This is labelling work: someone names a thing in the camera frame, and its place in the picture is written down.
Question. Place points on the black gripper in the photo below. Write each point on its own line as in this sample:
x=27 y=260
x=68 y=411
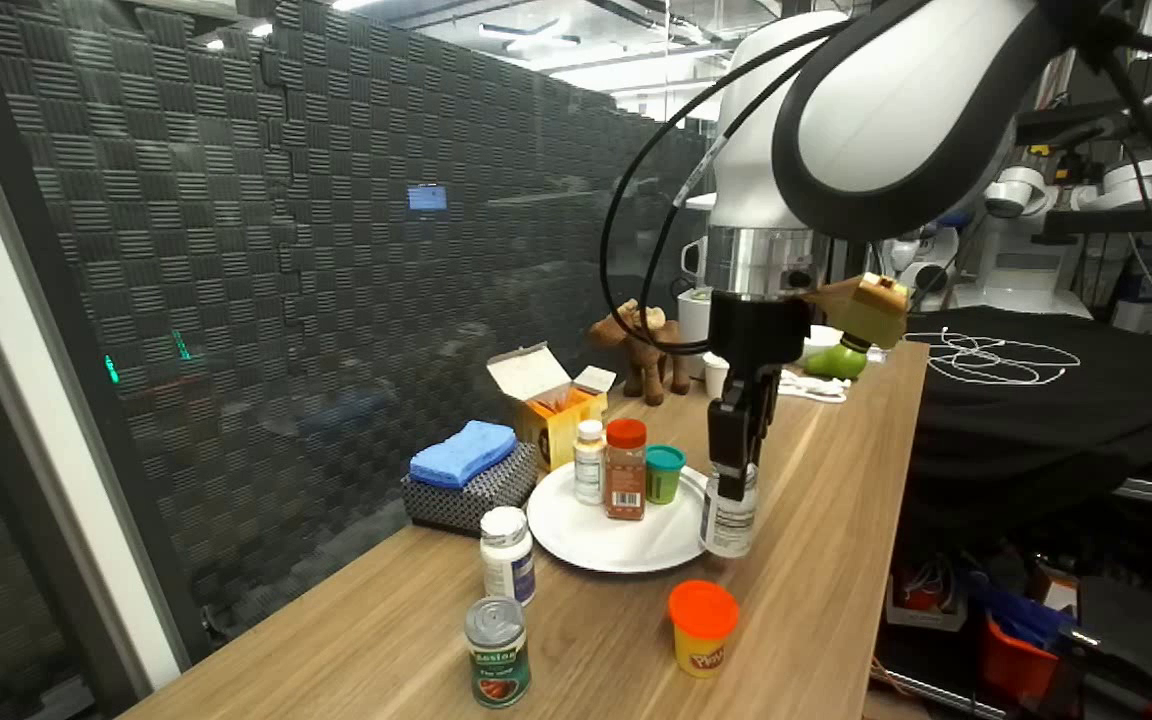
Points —
x=761 y=342

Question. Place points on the teal lid dough tub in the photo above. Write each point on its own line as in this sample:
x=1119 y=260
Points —
x=664 y=478

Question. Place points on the white pill bottle grey label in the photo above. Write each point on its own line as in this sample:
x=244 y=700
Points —
x=734 y=524

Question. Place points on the orange cap spice bottle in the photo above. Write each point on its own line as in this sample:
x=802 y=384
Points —
x=625 y=480

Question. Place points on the small stained white bottle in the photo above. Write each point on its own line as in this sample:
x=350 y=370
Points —
x=591 y=467

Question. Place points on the white round plate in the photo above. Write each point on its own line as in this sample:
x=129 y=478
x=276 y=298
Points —
x=603 y=541

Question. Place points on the white paper cup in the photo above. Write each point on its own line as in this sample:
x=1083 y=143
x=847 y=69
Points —
x=714 y=374

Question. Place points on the white crumpled wrapper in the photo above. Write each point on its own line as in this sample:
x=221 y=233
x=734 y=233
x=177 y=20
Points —
x=809 y=390

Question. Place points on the green toy avocado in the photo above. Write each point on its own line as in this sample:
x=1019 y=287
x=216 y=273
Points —
x=838 y=361

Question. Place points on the brown moose plush toy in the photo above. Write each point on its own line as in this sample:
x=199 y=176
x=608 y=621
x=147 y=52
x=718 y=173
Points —
x=637 y=349

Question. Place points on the open yellow cardboard box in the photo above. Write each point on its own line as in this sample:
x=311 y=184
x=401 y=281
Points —
x=558 y=422

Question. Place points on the orange lid yellow dough tub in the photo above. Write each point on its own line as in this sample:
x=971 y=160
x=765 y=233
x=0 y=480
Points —
x=702 y=625

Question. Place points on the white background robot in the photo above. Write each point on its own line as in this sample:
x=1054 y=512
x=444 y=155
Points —
x=929 y=273

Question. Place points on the white pill bottle blue label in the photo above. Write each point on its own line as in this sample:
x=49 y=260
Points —
x=506 y=563

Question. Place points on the blue sponge cloth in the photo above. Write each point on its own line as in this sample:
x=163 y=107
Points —
x=462 y=452

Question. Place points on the grey foam block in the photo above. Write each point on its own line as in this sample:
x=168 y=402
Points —
x=470 y=509

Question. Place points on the tin food can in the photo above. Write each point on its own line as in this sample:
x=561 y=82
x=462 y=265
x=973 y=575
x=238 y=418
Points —
x=496 y=655

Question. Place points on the red storage bin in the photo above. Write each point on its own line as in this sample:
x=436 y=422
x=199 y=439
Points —
x=1019 y=663

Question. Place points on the black table cloth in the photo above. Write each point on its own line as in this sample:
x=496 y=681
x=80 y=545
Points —
x=1108 y=402

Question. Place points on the olive brown wrist camera box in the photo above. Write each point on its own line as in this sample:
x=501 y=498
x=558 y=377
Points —
x=869 y=314

